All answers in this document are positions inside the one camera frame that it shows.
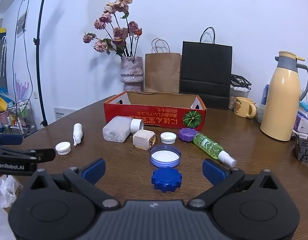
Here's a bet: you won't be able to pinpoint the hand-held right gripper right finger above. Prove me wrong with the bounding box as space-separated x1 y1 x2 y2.
188 158 286 209

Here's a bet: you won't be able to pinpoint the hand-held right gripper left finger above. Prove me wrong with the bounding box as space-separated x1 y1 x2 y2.
22 158 121 209

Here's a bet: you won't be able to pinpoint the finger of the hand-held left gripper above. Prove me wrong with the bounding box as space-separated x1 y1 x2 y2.
0 134 23 146
0 145 56 162

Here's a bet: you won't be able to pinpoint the white ribbed bottle cap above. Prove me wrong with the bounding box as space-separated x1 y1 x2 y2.
160 132 177 145
55 142 71 155

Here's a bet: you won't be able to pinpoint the green spray bottle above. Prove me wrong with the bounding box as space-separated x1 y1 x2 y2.
193 133 237 168

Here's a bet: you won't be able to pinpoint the small white spray bottle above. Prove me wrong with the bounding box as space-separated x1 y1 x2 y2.
72 123 84 147

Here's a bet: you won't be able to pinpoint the purple ribbed cap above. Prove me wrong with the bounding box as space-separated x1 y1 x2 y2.
178 128 197 142

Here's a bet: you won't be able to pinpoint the translucent plastic container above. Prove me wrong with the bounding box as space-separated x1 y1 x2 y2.
102 116 133 143

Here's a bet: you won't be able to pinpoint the dark blue ribbed cap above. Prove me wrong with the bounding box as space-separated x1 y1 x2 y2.
151 167 182 193

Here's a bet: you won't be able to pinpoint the translucent blue round lid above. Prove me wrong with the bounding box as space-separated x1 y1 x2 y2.
149 144 181 168

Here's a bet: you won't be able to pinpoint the cream triangular lid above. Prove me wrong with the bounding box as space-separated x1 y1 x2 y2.
133 130 158 151

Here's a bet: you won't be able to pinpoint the smooth white round cap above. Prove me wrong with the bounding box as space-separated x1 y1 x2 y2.
130 119 144 134

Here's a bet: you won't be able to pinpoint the red cardboard box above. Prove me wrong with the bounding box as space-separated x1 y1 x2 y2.
104 91 207 131

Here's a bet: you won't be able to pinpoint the cluttered storage cart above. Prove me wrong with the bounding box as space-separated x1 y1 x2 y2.
0 87 35 137

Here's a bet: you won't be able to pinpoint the white plastic bag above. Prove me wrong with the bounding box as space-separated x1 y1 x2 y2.
0 175 19 208

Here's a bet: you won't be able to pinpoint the white flat box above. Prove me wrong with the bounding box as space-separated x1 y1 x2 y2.
54 107 77 119

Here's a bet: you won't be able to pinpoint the purple coral ornament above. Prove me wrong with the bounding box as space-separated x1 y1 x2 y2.
15 74 29 100

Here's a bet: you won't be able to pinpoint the yellow bear mug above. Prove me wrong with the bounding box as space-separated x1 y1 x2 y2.
234 97 257 118

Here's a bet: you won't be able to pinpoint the clear plastic cup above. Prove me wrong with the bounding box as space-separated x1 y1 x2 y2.
255 103 267 123

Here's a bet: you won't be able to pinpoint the clear food jar black lid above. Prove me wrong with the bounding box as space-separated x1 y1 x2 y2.
228 74 252 110

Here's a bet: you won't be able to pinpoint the black ribbed box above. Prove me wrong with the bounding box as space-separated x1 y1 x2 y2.
293 132 308 165

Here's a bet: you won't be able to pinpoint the blue drink can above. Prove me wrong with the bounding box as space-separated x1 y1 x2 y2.
261 84 270 105

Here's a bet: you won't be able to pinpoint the yellow thermos jug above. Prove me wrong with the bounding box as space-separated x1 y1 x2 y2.
260 51 308 141

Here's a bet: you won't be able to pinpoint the black light stand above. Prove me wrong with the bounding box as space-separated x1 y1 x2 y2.
19 0 57 127

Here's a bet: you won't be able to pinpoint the black paper bag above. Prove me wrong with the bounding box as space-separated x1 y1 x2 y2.
179 27 233 109

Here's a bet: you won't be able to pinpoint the purple tissue pack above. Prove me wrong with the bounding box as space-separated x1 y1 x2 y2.
293 114 308 133

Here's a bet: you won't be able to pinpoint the mottled purple ceramic vase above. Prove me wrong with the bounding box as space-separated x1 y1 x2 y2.
120 56 144 92

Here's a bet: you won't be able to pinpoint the brown paper bag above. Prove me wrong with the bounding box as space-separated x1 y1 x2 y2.
145 39 182 93

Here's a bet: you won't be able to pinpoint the dried pink roses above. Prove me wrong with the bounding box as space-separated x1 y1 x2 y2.
83 0 143 57

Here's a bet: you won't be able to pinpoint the small wall picture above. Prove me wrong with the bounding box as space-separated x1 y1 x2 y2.
16 11 28 38

